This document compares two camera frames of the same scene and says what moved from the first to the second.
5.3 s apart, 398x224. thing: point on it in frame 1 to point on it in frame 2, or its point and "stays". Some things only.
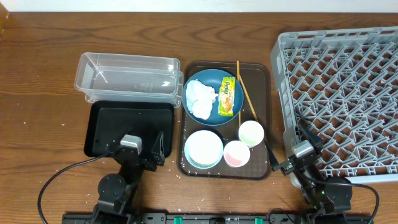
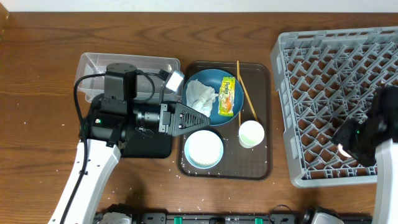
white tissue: [199, 98] stays
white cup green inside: [251, 133] stays
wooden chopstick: [248, 98] stays
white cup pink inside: [236, 154] to [343, 152]
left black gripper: [155, 160] to [168, 124]
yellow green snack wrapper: [226, 96] stays
